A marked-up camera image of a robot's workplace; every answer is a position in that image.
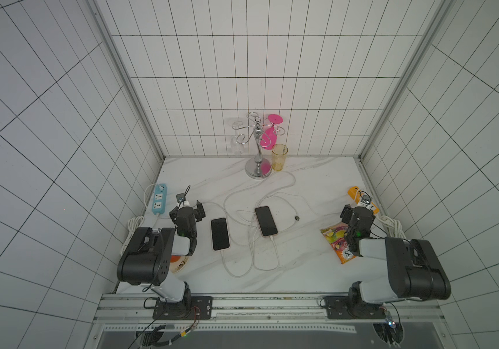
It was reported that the white strip power cord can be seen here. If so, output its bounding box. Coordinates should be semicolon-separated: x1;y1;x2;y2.
120;182;159;257

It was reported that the teal power strip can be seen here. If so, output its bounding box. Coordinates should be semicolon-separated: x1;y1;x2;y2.
151;184;167;215

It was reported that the clear hanging wine glass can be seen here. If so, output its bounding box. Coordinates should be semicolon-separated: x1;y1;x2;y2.
229;119;245;156

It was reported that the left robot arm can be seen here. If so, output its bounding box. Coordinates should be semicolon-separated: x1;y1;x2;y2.
117;202;213;320

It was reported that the aluminium mounting rail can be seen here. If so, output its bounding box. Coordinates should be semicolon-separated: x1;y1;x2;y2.
94;294;444;334

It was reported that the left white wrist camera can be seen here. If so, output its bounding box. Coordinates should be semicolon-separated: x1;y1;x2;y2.
176;192;190;209

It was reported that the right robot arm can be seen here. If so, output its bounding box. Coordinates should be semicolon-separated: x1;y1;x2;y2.
320;204;452;320

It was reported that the black smartphone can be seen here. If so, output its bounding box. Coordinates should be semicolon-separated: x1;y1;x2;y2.
211;218;231;252
255;206;279;237

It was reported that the orange power strip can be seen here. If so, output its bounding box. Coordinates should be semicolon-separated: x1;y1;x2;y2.
348;186;380;215

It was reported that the yellow plastic cup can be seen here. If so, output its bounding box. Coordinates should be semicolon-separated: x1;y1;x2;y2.
271;143;288;172

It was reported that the pink hanging wine glass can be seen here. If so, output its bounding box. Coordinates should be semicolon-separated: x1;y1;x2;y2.
260;114;285;150

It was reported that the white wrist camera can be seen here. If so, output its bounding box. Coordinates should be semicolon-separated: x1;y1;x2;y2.
357;192;375;211
176;192;190;209

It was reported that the orange strip white cord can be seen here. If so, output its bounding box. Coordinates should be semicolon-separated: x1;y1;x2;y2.
375;213;407;240

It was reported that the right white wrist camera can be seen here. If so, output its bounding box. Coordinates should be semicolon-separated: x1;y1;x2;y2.
357;192;375;211

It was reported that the chrome glass rack stand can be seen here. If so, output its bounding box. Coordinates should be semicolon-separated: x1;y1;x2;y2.
243;111;272;180

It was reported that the orange snack packet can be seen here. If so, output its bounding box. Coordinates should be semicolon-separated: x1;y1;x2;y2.
320;222;355;265

